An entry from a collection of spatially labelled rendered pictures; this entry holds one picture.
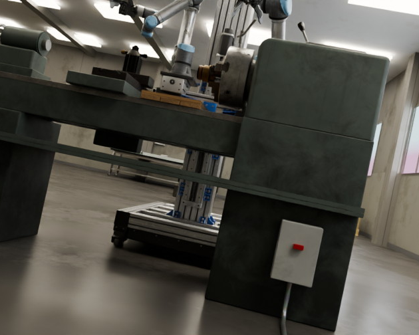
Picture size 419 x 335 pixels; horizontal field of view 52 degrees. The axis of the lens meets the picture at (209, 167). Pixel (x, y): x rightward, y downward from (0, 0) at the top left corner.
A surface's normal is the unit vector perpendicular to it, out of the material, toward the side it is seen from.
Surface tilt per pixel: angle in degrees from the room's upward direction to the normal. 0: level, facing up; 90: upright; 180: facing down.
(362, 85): 90
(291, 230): 90
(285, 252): 90
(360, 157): 90
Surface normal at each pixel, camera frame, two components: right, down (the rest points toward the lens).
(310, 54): -0.13, -0.04
